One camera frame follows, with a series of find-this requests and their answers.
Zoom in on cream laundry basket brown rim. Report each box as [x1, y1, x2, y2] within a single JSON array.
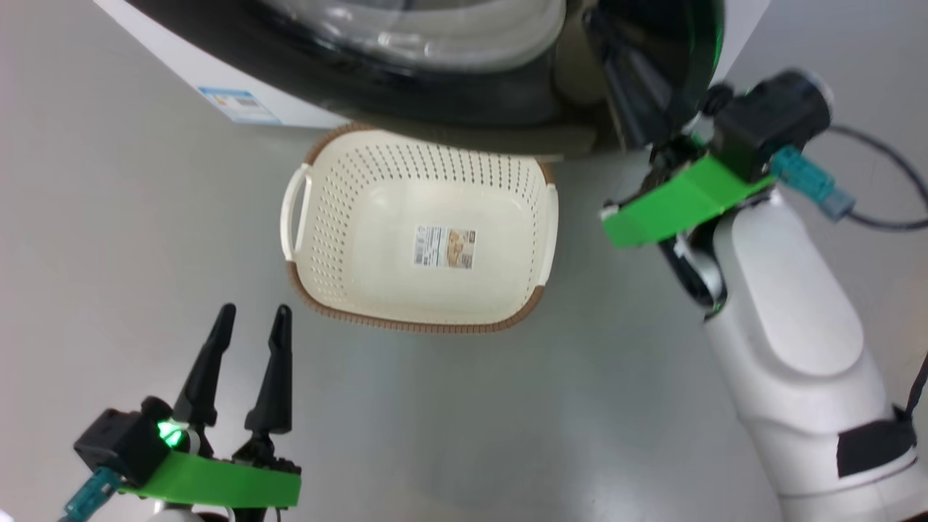
[[280, 122, 560, 334]]

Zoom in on paper basket label sticker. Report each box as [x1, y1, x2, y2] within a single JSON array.
[[413, 224, 477, 270]]

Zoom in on white front-load washing machine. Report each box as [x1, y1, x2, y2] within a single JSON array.
[[93, 0, 771, 130]]

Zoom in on blue energy label sticker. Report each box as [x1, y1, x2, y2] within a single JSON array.
[[197, 86, 282, 126]]

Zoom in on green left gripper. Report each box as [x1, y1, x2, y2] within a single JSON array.
[[120, 303, 302, 508]]

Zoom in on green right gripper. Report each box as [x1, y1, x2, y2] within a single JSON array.
[[600, 43, 773, 249]]

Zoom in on black glass washer door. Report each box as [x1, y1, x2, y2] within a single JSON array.
[[123, 0, 726, 162]]

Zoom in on black cable teal connector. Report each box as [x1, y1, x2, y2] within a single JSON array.
[[770, 125, 928, 233], [58, 466, 123, 522]]

